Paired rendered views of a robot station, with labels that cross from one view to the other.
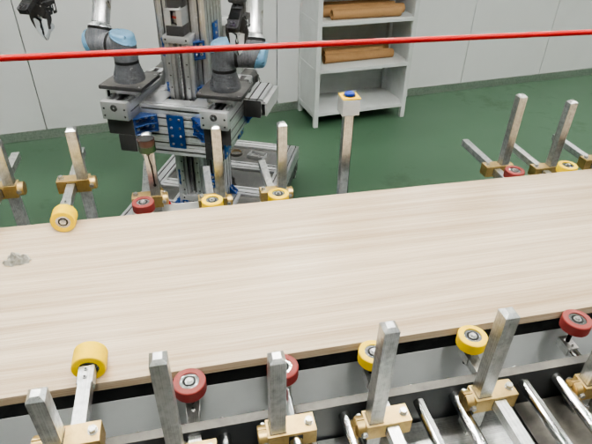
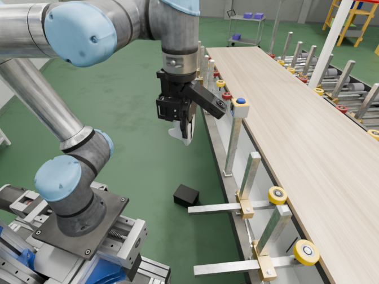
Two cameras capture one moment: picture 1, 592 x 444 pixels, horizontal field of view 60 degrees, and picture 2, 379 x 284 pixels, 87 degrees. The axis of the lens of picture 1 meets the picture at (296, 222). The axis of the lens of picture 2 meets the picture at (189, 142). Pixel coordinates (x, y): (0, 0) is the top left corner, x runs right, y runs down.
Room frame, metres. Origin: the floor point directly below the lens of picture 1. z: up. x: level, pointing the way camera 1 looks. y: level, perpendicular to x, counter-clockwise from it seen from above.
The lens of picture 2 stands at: (2.00, 0.67, 1.68)
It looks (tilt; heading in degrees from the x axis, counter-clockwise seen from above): 40 degrees down; 278
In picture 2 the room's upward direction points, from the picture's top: straight up
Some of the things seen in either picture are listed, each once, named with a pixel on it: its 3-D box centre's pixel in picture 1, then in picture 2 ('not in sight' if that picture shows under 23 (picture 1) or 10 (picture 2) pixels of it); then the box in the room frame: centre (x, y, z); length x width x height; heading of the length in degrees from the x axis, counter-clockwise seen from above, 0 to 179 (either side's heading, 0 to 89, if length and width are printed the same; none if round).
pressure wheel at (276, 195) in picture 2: (278, 204); (274, 199); (1.67, 0.07, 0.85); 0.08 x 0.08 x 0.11
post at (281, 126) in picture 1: (281, 177); (245, 190); (1.82, 0.06, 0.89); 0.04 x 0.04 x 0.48; 13
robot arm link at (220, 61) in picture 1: (225, 53); (65, 182); (2.42, 0.35, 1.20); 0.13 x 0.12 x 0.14; 87
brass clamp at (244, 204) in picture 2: (276, 193); (243, 203); (1.81, 0.08, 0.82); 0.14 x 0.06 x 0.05; 103
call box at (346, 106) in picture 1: (348, 105); (239, 109); (1.88, -0.19, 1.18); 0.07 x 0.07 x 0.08; 13
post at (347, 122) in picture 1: (344, 164); (232, 148); (1.88, -0.19, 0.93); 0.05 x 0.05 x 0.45; 13
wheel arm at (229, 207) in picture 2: (270, 187); (233, 207); (1.87, 0.11, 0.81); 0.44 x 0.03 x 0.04; 13
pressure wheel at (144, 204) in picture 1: (144, 213); not in sight; (1.59, 0.56, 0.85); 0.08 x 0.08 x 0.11
